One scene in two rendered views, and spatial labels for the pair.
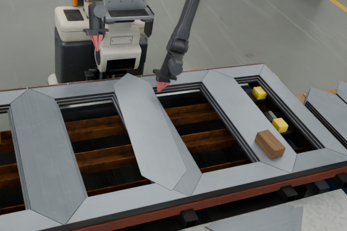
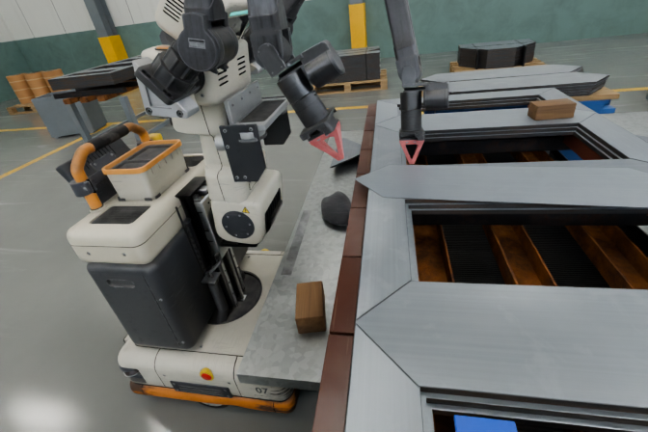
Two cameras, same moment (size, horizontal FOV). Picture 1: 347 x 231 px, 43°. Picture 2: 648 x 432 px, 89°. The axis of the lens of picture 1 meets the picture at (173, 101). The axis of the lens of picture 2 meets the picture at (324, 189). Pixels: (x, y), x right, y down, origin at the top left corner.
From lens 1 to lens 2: 1.75 m
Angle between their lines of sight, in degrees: 40
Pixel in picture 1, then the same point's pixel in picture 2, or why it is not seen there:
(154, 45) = not seen: hidden behind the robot
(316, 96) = not seen: hidden behind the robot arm
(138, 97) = (428, 179)
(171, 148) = (572, 172)
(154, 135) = (539, 180)
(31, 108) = (449, 335)
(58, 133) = (563, 299)
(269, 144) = (562, 103)
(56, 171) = not seen: outside the picture
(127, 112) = (471, 195)
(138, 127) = (517, 191)
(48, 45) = (15, 350)
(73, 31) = (154, 231)
